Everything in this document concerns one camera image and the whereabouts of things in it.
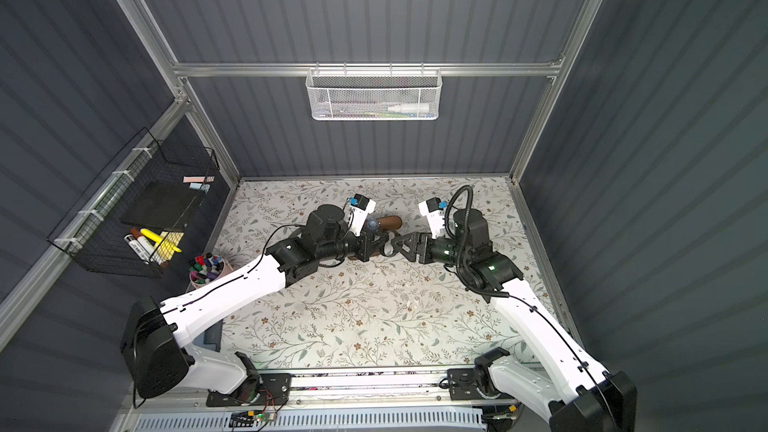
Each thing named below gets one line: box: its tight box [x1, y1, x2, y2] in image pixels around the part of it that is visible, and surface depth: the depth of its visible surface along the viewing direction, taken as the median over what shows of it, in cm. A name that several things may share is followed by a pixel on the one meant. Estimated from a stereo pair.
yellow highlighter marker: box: [140, 228, 183, 253], surface depth 72 cm
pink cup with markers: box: [189, 252, 234, 288], surface depth 84 cm
